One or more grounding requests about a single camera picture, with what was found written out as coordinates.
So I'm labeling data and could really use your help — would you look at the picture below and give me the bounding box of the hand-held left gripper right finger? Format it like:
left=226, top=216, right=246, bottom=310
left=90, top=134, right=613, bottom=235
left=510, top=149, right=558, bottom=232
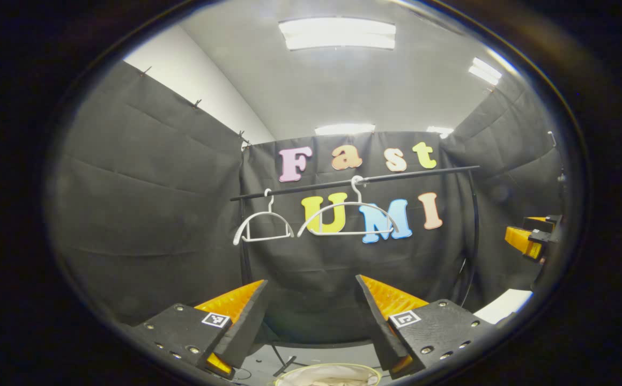
left=356, top=274, right=495, bottom=380

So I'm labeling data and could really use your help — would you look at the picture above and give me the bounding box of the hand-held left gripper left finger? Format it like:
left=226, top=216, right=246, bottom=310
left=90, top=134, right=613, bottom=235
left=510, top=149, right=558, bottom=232
left=128, top=279, right=269, bottom=381

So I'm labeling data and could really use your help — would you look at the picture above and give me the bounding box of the pale laundry hamper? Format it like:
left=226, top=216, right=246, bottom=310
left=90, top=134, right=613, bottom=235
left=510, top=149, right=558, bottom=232
left=273, top=363, right=382, bottom=386

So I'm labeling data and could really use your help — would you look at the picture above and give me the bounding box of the small white clothes hanger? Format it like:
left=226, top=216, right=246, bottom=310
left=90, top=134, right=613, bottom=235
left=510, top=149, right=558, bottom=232
left=233, top=189, right=295, bottom=246

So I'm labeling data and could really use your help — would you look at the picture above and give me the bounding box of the large white clothes hanger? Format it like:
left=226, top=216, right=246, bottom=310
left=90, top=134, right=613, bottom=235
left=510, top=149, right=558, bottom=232
left=297, top=175, right=400, bottom=237

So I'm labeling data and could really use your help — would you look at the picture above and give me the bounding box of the white flat panel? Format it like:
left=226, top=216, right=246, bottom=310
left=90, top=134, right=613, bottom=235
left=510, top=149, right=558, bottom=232
left=473, top=289, right=534, bottom=325

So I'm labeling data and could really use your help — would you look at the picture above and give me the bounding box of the black backdrop cloth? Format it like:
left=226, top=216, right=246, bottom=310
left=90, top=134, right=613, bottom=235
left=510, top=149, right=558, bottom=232
left=48, top=60, right=572, bottom=344

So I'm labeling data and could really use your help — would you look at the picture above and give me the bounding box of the large ceiling light panel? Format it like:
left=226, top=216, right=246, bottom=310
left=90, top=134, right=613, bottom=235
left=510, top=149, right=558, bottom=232
left=279, top=18, right=397, bottom=51

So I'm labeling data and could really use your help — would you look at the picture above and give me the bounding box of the black clothes rail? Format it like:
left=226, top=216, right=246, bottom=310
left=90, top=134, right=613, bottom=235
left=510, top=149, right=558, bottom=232
left=229, top=165, right=480, bottom=377

